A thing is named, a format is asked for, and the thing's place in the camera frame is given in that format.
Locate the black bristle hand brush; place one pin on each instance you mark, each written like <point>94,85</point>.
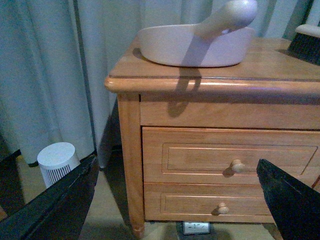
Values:
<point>306,44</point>

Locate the wooden drawer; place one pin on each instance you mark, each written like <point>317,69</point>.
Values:
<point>199,203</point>
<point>204,156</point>

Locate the wooden nightstand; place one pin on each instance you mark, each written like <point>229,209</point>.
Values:
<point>269,90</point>

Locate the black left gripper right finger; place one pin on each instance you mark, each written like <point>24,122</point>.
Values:
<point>294,206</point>

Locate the lower round wooden knob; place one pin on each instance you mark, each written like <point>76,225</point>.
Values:
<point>222,209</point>

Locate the lower wooden drawer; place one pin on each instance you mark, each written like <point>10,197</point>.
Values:
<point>199,203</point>

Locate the white cylindrical air purifier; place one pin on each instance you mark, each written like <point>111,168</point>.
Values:
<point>56,161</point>

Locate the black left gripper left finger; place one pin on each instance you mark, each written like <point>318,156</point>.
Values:
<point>59,212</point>

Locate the upper wooden drawer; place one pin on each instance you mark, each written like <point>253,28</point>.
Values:
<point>204,156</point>

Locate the beige plastic dustpan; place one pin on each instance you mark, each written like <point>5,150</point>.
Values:
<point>220,40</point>

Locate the upper round wooden knob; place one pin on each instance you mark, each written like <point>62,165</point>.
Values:
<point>237,166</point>

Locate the round wooden knob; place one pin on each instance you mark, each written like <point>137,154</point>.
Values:
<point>237,166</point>
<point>222,209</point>

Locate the white power strip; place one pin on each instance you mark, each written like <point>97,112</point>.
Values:
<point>195,228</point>

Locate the pale grey curtain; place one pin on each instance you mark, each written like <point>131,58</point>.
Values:
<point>54,57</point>

